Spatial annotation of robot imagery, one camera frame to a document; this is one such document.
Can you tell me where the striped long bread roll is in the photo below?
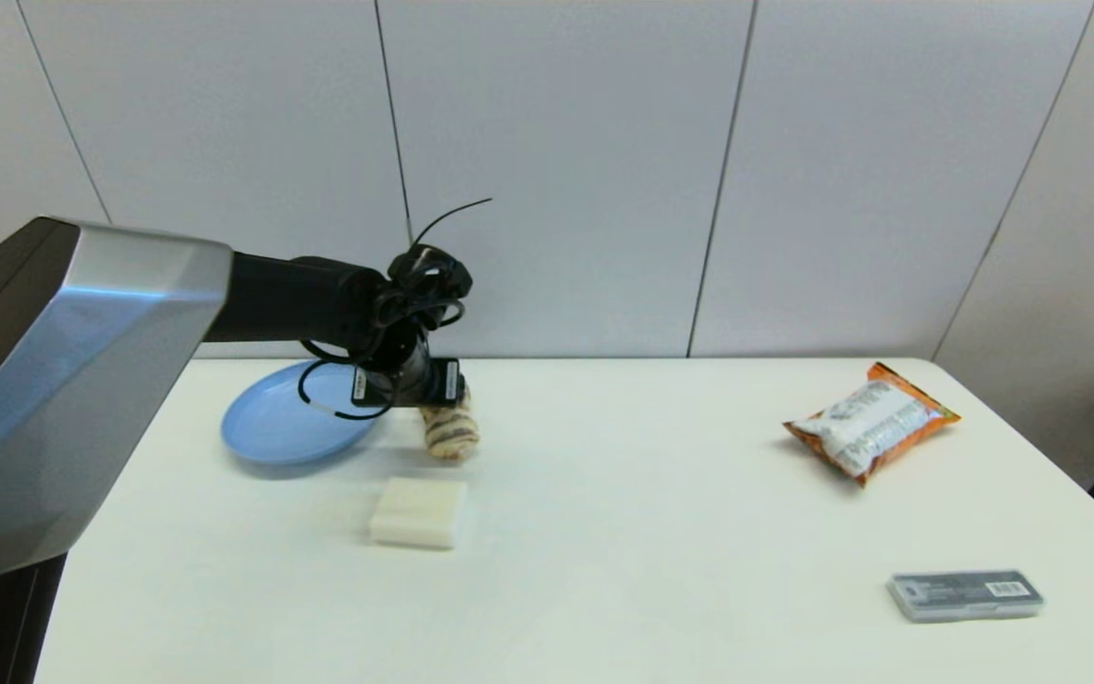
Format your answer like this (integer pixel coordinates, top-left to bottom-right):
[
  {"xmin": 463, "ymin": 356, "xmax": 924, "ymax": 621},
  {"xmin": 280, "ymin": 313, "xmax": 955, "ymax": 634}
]
[{"xmin": 419, "ymin": 388, "xmax": 481, "ymax": 464}]

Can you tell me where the cream rectangular soap block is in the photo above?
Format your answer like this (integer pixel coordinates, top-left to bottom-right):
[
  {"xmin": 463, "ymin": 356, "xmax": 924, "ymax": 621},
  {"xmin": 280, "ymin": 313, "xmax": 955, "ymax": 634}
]
[{"xmin": 368, "ymin": 476, "xmax": 468, "ymax": 551}]

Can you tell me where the blue oval plate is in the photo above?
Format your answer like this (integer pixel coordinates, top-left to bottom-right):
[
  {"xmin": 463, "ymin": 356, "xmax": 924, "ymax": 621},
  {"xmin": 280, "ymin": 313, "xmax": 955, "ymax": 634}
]
[{"xmin": 220, "ymin": 359, "xmax": 383, "ymax": 467}]

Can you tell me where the orange white snack bag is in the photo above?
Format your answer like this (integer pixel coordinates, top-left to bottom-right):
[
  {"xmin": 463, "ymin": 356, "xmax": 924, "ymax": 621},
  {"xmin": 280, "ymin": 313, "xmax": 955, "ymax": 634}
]
[{"xmin": 782, "ymin": 362, "xmax": 962, "ymax": 487}]

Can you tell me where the grey plastic case with barcode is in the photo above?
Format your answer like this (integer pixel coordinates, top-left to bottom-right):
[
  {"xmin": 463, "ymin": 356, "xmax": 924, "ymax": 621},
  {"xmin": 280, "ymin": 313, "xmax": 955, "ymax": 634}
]
[{"xmin": 887, "ymin": 569, "xmax": 1046, "ymax": 623}]

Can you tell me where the black looping arm cable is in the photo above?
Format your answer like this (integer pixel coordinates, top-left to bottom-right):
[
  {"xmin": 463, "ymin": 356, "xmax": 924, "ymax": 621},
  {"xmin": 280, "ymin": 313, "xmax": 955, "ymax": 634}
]
[{"xmin": 296, "ymin": 243, "xmax": 474, "ymax": 422}]

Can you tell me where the thin black cable tie tail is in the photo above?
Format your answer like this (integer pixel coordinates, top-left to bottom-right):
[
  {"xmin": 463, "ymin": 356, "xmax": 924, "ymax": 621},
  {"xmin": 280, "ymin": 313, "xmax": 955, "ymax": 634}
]
[{"xmin": 410, "ymin": 197, "xmax": 494, "ymax": 250}]

